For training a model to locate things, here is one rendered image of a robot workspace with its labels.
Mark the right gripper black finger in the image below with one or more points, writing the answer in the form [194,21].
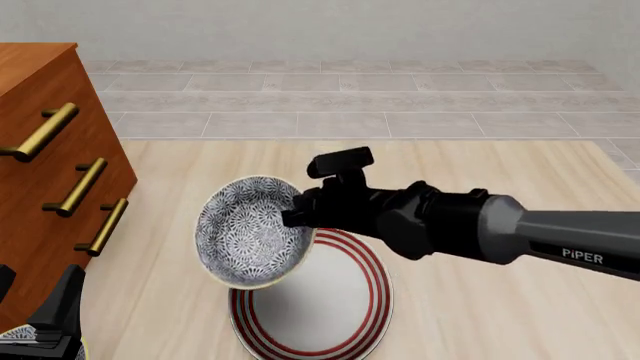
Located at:
[294,218]

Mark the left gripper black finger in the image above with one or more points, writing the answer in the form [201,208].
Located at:
[6,281]
[57,300]

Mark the wooden cabinet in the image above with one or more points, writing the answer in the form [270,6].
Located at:
[45,225]

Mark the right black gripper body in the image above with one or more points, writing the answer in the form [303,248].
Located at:
[340,210]

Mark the white plate with red rings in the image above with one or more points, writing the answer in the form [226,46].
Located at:
[325,300]

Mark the right grey-black robot arm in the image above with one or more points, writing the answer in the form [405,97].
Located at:
[500,228]

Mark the patterned grey-white bowl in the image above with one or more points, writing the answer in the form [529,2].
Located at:
[17,333]
[245,232]

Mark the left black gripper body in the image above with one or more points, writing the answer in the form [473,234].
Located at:
[52,343]

